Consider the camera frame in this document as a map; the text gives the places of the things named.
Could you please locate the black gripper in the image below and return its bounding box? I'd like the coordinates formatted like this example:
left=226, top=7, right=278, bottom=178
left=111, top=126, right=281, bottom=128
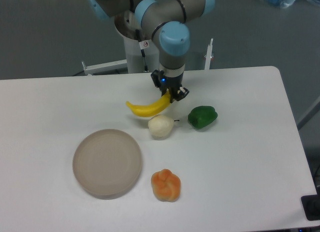
left=150, top=70, right=190, bottom=103

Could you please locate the yellow toy banana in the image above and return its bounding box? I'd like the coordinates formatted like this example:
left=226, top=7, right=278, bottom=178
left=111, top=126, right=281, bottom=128
left=125, top=91, right=171, bottom=117

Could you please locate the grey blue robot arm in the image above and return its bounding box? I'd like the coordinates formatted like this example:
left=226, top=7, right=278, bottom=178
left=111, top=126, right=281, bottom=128
left=89, top=0, right=216, bottom=102

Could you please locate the white toy pear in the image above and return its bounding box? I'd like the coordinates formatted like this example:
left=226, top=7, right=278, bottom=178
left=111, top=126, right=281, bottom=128
left=147, top=114, right=180, bottom=140

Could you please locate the green toy bell pepper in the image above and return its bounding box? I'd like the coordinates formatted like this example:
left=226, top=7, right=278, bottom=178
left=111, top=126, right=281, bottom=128
left=187, top=106, right=218, bottom=129

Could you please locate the beige round plate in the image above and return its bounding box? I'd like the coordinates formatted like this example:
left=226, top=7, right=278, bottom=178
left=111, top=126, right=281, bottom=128
left=72, top=129, right=143, bottom=200

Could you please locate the orange knotted bread roll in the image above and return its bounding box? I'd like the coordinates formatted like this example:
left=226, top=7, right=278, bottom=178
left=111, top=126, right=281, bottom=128
left=151, top=169, right=181, bottom=202

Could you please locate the black device at table edge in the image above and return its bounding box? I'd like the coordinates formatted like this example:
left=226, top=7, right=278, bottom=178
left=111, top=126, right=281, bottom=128
left=301, top=195, right=320, bottom=221

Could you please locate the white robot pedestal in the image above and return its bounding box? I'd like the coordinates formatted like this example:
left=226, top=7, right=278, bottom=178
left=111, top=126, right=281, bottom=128
left=114, top=10, right=159, bottom=73

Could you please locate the white metal bracket right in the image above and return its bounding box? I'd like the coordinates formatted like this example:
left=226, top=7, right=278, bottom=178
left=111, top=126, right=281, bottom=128
left=204, top=38, right=214, bottom=70

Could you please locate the white metal bracket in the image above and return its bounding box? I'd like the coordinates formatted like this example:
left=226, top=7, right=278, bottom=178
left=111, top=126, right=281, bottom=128
left=81, top=59, right=127, bottom=75
left=204, top=38, right=214, bottom=70

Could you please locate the white metal bracket left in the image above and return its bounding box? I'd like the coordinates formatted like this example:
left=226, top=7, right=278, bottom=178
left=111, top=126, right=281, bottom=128
left=81, top=59, right=127, bottom=75

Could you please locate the black cable on pedestal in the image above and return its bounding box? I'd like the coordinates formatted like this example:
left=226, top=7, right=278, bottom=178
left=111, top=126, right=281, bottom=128
left=135, top=29, right=149, bottom=73

